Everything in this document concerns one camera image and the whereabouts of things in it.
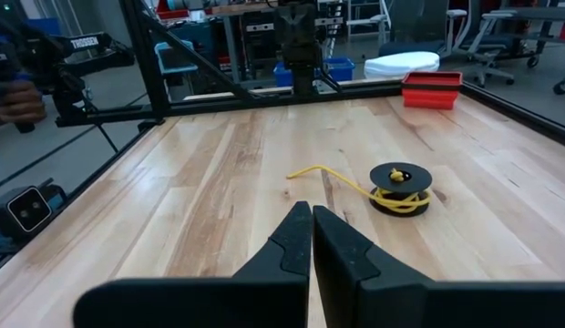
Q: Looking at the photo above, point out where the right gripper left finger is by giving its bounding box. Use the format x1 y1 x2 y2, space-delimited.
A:
72 200 313 328

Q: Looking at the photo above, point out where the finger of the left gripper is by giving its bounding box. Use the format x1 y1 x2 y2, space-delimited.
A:
281 7 298 38
296 7 313 38

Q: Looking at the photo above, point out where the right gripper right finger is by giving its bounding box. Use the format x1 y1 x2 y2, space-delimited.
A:
312 204 565 328

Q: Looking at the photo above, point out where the yellow cord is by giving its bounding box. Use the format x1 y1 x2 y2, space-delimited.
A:
285 164 433 214

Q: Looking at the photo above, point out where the black cord spool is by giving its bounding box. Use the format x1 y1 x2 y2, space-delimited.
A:
368 161 434 218

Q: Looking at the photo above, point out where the white trash bin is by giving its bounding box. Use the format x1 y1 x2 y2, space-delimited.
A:
363 50 441 80

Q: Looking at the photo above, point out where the dark office chair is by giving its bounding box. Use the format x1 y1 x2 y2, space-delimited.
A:
377 0 450 58

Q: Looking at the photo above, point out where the light blue cart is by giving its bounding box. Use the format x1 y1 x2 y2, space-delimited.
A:
153 39 200 102

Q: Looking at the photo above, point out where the red plastic bin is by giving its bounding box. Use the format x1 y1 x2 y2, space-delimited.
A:
400 70 464 111

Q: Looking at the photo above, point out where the grey office chair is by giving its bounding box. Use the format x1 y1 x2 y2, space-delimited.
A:
446 7 520 88

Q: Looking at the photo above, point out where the person's hand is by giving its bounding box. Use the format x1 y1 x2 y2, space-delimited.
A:
0 80 47 128

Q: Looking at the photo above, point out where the person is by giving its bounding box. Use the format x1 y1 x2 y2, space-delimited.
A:
0 26 33 87

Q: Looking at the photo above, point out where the black aluminium table frame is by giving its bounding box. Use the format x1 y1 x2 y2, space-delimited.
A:
0 0 565 274

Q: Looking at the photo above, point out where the black table-level camera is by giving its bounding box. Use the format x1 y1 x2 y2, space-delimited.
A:
0 179 68 250

